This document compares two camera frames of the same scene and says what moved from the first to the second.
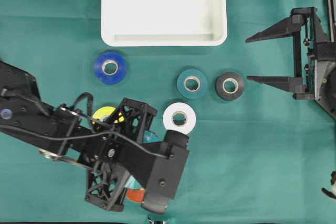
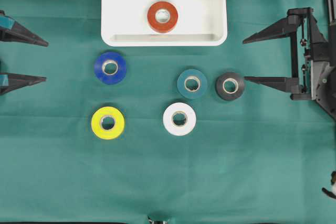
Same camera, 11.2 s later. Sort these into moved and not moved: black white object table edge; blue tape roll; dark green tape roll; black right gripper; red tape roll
Moved: red tape roll
Not moved: dark green tape roll; black white object table edge; black right gripper; blue tape roll
